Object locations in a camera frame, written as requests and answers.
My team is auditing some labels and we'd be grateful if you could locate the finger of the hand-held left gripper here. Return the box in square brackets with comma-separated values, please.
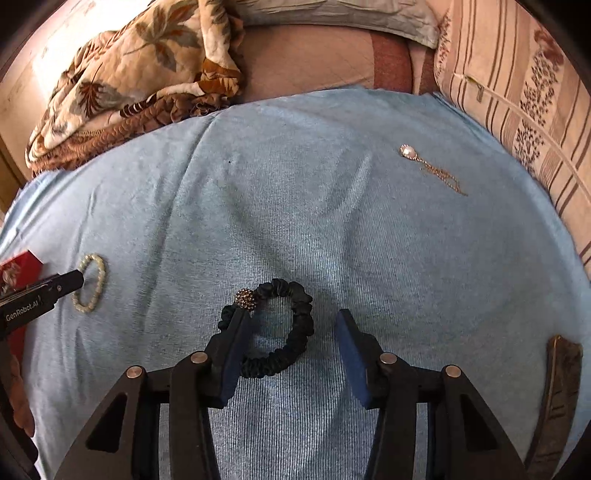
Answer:
[0, 270, 86, 311]

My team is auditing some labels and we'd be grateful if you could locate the red box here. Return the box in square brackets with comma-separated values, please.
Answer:
[0, 249, 46, 370]

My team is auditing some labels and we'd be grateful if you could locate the striped beige pillow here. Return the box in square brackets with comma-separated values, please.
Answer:
[434, 0, 591, 282]

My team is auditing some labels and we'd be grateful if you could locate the pink bed sheet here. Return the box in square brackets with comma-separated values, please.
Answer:
[231, 23, 444, 104]

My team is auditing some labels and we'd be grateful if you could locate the pearl pendant with chain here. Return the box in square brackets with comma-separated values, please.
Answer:
[399, 144, 469, 197]

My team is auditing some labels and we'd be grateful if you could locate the floral leaf quilt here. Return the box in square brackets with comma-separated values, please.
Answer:
[24, 0, 245, 178]

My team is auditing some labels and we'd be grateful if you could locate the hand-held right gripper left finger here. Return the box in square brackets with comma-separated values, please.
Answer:
[53, 309, 254, 480]

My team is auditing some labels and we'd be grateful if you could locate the brown textured object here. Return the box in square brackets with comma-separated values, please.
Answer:
[524, 336, 583, 480]

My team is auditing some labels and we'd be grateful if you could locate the dark ruffled hair tie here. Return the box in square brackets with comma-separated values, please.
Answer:
[219, 278, 315, 380]

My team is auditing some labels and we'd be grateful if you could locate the person's left hand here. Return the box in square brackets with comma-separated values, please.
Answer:
[0, 353, 37, 437]

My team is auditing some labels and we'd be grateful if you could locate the pale bead bracelet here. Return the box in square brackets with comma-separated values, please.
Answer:
[71, 253, 108, 315]

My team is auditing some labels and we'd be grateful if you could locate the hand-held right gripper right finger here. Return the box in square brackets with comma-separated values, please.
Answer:
[335, 308, 527, 480]

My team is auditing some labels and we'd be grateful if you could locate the blue-grey pillow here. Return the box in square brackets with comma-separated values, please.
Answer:
[240, 0, 439, 49]

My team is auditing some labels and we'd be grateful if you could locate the blue cloth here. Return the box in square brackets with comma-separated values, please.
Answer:
[0, 88, 591, 480]

